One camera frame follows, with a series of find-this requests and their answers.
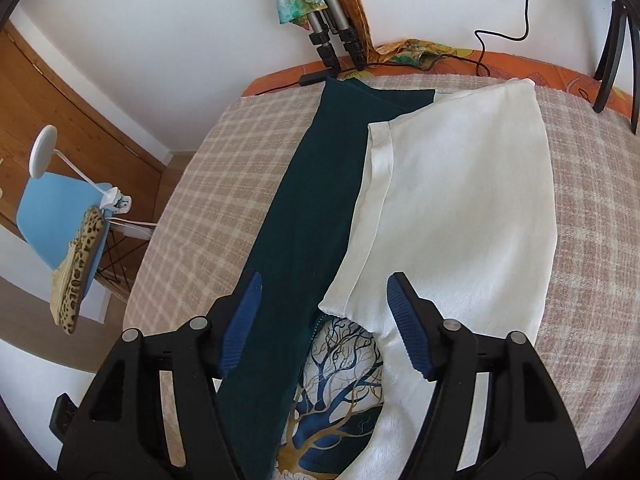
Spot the white printed teal t-shirt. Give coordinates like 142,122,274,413
218,79,556,479

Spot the pink plaid bed blanket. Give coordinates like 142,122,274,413
125,86,639,460

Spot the leopard print cloth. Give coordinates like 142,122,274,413
50,206,105,335

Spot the light blue chair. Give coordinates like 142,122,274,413
16,172,103,301

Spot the orange floral bed sheet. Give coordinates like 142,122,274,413
241,49,637,117

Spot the grey folded tripod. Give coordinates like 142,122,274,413
308,0,367,76

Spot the colourful orange scarf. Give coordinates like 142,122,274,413
276,0,466,70

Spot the black power cable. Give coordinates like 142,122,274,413
259,0,584,97

